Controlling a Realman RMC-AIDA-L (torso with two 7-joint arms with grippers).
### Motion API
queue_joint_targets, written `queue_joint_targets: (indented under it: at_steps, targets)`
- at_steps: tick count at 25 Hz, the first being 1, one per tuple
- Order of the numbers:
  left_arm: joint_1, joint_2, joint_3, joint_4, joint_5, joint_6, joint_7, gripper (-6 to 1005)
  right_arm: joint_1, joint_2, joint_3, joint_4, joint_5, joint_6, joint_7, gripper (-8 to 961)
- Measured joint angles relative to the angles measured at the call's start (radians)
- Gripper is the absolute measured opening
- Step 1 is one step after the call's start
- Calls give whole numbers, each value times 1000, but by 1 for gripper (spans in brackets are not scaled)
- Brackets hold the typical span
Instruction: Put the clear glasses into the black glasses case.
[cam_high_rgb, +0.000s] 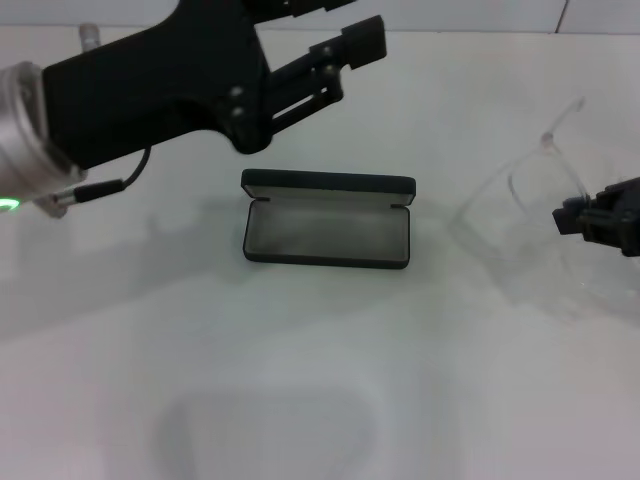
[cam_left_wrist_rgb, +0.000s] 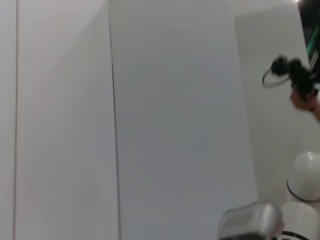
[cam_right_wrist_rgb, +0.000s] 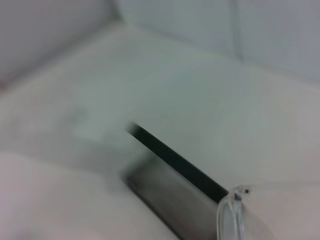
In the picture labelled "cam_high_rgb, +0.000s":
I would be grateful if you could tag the black glasses case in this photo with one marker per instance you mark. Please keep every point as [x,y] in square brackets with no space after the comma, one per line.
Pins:
[325,235]

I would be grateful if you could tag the clear plastic glasses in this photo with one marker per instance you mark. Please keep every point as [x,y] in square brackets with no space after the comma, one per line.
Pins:
[550,142]

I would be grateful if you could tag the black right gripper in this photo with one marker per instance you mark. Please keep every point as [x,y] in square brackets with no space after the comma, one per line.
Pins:
[631,220]

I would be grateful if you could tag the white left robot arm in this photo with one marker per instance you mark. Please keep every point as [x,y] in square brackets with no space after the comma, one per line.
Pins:
[20,125]

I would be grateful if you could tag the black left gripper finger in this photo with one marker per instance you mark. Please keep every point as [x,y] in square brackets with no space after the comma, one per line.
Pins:
[362,42]
[300,5]

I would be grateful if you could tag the silver wrist flange plug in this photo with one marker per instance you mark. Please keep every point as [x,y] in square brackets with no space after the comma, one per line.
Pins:
[90,37]

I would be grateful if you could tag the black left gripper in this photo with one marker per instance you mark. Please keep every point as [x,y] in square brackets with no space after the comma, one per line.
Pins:
[150,85]

